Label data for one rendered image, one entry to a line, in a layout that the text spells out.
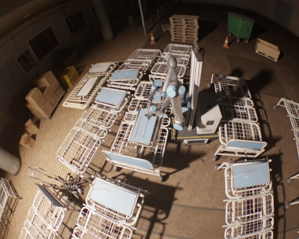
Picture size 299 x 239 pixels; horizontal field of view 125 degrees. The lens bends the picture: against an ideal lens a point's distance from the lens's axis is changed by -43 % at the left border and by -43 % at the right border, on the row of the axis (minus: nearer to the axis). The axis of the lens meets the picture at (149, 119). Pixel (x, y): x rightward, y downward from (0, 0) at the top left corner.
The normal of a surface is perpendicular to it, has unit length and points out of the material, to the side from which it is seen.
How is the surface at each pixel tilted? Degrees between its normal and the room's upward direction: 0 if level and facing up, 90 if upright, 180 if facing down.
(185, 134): 0
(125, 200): 7
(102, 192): 7
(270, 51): 90
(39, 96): 90
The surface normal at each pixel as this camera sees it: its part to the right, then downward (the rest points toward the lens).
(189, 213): -0.14, -0.58
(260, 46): -0.57, 0.71
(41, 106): 0.99, 0.00
